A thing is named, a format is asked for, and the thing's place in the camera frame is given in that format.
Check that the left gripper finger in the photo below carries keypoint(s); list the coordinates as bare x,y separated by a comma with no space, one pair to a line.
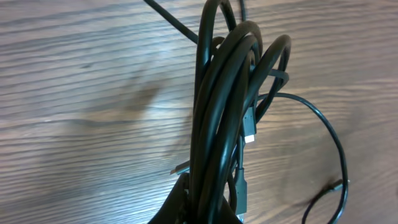
176,208

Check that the black USB cable silver plug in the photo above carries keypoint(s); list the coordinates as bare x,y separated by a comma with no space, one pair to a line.
236,80

